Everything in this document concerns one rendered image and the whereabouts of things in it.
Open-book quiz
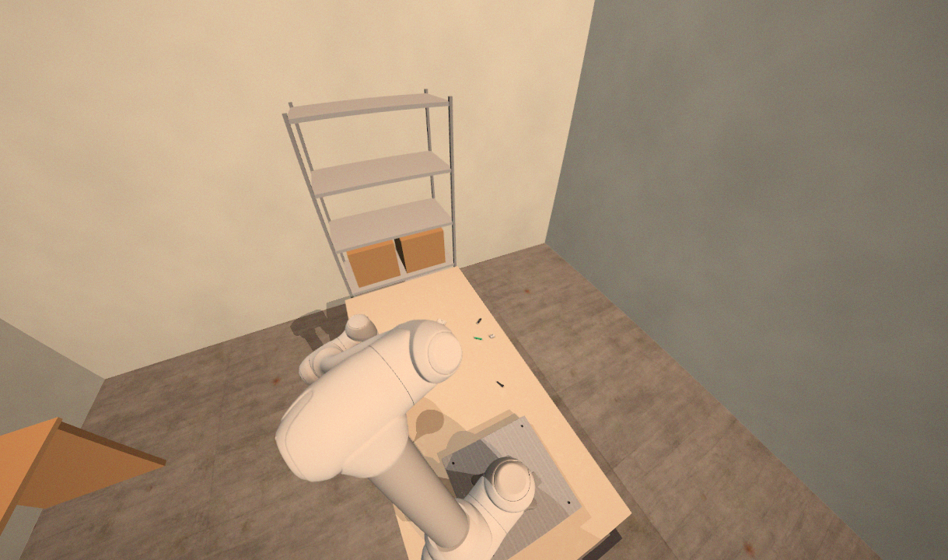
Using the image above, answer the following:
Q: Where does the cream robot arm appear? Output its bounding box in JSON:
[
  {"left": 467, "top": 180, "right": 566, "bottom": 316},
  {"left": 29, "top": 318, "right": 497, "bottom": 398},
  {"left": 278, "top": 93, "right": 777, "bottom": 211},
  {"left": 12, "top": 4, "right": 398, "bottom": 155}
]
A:
[{"left": 275, "top": 314, "right": 537, "bottom": 560}]

